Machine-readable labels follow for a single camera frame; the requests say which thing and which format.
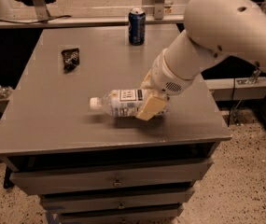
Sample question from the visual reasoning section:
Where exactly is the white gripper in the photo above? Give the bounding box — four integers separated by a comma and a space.
135, 49, 194, 120

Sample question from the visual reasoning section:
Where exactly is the blue label plastic bottle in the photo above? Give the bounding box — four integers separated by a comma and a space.
89, 88, 171, 119

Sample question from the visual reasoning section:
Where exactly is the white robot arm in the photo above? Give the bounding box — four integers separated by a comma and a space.
136, 0, 266, 120

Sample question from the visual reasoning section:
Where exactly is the blue pepsi can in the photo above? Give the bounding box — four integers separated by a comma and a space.
128, 7, 146, 45

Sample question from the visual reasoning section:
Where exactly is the black crumpled snack bag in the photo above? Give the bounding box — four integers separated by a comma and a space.
61, 49, 79, 72

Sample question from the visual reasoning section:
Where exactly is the grey drawer cabinet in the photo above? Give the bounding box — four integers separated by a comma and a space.
0, 23, 232, 224

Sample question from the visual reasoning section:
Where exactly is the bottom grey drawer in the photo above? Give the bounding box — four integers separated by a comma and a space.
59, 204, 183, 224

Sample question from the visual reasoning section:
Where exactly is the grey drawer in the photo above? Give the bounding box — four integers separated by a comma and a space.
59, 204, 183, 224
41, 187, 194, 213
10, 158, 213, 195

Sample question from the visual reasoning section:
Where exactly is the crumpled clear plastic wrapper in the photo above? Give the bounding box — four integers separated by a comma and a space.
0, 85, 13, 99

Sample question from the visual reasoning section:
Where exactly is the middle grey drawer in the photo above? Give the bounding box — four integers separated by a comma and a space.
41, 187, 194, 213

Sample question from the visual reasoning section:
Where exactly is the top grey drawer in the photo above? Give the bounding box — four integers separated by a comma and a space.
10, 158, 213, 195

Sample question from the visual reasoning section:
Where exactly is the horizontal metal rail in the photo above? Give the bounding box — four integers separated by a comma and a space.
0, 10, 189, 30

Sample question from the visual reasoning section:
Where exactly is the black hanging cable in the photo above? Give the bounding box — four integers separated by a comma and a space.
227, 77, 239, 128

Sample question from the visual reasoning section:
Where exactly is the black cable on rail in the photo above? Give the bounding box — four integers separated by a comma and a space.
0, 14, 73, 25

